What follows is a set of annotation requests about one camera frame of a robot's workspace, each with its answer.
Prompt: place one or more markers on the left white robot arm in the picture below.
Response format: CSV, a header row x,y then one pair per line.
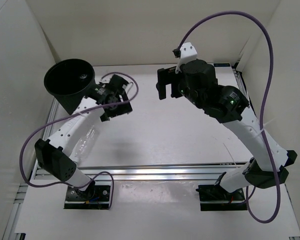
x,y
53,154

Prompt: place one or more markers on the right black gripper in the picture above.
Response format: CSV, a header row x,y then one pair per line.
x,y
168,76

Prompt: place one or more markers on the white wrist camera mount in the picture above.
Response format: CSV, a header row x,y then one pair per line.
x,y
186,53

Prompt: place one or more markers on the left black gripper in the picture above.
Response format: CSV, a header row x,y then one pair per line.
x,y
122,109

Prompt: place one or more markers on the clear bottle without label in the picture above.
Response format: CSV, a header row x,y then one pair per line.
x,y
85,144

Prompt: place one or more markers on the black plastic bin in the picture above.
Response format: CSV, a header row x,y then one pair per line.
x,y
69,81

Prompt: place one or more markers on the aluminium frame rail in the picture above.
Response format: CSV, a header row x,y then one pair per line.
x,y
205,172

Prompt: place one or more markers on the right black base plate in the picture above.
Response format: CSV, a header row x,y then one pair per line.
x,y
214,198

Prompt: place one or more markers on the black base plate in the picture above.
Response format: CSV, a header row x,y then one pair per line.
x,y
214,198
99,199

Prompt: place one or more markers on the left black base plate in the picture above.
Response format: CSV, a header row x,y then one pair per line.
x,y
99,199

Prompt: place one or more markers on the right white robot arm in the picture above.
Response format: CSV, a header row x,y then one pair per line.
x,y
197,82

